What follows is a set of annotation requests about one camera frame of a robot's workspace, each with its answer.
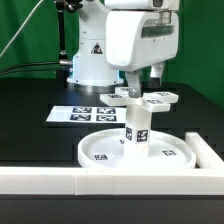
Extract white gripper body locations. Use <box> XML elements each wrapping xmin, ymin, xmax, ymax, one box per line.
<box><xmin>106</xmin><ymin>11</ymin><xmax>179</xmax><ymax>72</ymax></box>

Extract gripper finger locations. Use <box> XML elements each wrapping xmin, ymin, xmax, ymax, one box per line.
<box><xmin>149</xmin><ymin>63</ymin><xmax>165</xmax><ymax>88</ymax></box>
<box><xmin>125</xmin><ymin>70</ymin><xmax>141</xmax><ymax>98</ymax></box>

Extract white cross-shaped table base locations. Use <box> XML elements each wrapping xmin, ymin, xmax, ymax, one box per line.
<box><xmin>100</xmin><ymin>87</ymin><xmax>179</xmax><ymax>112</ymax></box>

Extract white round table top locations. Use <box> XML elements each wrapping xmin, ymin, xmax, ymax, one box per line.
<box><xmin>78</xmin><ymin>128</ymin><xmax>196</xmax><ymax>171</ymax></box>

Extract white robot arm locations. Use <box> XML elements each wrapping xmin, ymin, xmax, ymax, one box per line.
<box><xmin>68</xmin><ymin>0</ymin><xmax>180</xmax><ymax>98</ymax></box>

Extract white marker sheet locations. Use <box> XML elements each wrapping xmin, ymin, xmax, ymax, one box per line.
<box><xmin>46</xmin><ymin>106</ymin><xmax>126</xmax><ymax>123</ymax></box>

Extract white L-shaped obstacle fence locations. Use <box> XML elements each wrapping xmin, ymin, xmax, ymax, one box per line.
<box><xmin>0</xmin><ymin>132</ymin><xmax>224</xmax><ymax>196</ymax></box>

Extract black camera stand pole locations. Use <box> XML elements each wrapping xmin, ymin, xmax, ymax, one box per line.
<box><xmin>53</xmin><ymin>0</ymin><xmax>83</xmax><ymax>81</ymax></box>

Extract black cables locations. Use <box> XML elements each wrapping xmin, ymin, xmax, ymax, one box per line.
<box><xmin>0</xmin><ymin>59</ymin><xmax>73</xmax><ymax>76</ymax></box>

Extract grey diagonal cable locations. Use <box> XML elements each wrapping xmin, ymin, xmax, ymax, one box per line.
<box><xmin>0</xmin><ymin>0</ymin><xmax>44</xmax><ymax>58</ymax></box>

